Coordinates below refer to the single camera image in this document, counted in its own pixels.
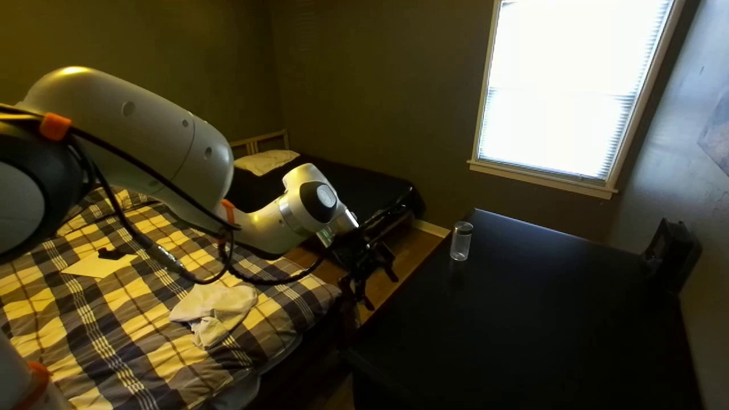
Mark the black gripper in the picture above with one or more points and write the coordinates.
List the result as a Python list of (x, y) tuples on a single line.
[(365, 247)]

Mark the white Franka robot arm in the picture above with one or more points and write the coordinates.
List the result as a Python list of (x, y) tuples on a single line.
[(127, 129)]

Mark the bed with black blanket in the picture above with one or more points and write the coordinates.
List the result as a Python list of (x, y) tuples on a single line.
[(379, 195)]

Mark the clear drinking glass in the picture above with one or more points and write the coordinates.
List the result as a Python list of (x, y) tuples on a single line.
[(460, 242)]

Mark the white crumpled cloth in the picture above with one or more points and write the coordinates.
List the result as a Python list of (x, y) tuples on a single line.
[(216, 308)]

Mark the black dresser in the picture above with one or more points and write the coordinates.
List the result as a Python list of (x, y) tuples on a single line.
[(531, 326)]

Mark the white pillow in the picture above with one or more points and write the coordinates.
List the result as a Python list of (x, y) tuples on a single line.
[(265, 162)]

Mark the light wooden headboard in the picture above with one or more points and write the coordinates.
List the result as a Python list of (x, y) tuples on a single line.
[(263, 137)]

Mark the small black object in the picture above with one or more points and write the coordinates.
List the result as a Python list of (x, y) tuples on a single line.
[(111, 252)]

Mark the plaid bedspread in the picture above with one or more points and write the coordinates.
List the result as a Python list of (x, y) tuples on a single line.
[(113, 333)]

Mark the bright white-framed window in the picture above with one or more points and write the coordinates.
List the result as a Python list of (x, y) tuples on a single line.
[(569, 83)]

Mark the black upright device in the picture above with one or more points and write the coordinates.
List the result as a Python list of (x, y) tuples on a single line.
[(673, 253)]

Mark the white cylinder with orange band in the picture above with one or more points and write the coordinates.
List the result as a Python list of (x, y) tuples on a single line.
[(14, 383)]

